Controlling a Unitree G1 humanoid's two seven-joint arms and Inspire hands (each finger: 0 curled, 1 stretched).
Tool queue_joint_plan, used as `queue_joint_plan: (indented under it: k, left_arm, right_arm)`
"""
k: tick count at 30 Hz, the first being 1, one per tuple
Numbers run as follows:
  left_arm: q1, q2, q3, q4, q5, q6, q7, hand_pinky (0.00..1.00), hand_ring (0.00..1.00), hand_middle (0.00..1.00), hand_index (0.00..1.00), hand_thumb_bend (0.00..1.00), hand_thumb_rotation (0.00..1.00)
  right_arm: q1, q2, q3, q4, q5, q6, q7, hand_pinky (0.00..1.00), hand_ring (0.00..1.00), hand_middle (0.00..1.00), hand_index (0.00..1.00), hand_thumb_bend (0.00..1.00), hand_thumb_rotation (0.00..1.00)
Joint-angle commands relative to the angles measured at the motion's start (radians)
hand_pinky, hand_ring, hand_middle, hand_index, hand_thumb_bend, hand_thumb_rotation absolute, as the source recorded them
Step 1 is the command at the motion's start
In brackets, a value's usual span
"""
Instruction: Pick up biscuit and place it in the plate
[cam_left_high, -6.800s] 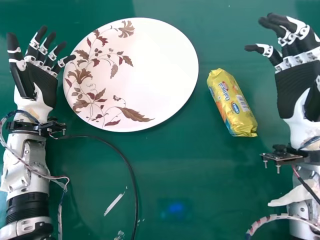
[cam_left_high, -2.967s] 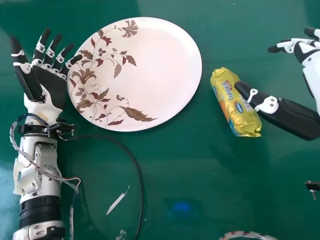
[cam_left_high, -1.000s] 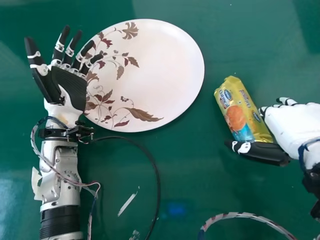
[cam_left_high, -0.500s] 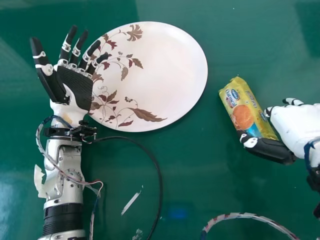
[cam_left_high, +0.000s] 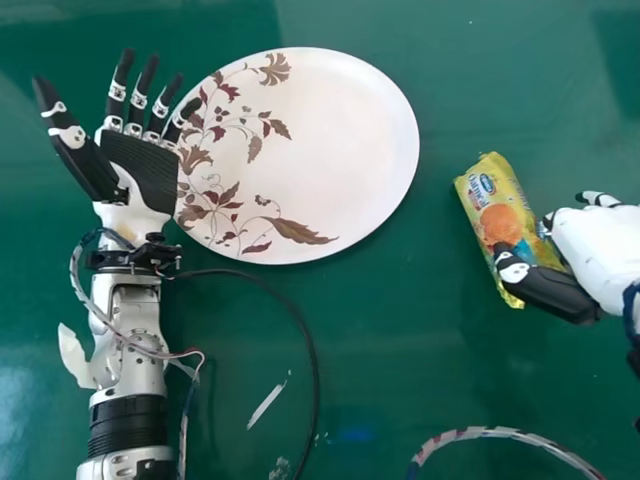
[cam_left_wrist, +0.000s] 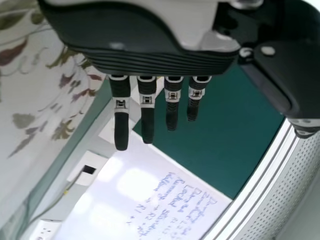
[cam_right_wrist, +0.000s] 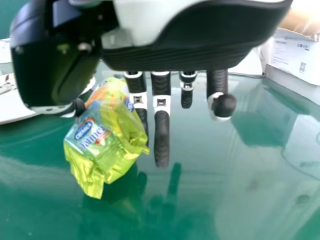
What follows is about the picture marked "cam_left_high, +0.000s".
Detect plate with brown leaf pattern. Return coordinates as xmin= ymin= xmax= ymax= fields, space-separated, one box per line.
xmin=172 ymin=46 xmax=420 ymax=260

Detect white spiral-wrapped cable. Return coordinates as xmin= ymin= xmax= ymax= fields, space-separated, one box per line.
xmin=67 ymin=227 xmax=129 ymax=351
xmin=407 ymin=423 xmax=609 ymax=480

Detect white tape strip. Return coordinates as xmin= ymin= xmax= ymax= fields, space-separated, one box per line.
xmin=246 ymin=378 xmax=291 ymax=432

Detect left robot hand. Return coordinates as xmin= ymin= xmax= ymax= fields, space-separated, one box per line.
xmin=31 ymin=47 xmax=204 ymax=275

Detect thin coloured wire bundle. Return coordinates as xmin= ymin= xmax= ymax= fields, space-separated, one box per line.
xmin=169 ymin=348 xmax=207 ymax=480

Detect yellow-green biscuit packet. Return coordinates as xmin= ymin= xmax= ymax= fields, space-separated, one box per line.
xmin=452 ymin=151 xmax=571 ymax=311

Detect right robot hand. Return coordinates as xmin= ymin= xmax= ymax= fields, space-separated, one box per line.
xmin=491 ymin=188 xmax=640 ymax=327

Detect long black cable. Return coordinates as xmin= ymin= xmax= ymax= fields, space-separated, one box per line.
xmin=159 ymin=268 xmax=322 ymax=454

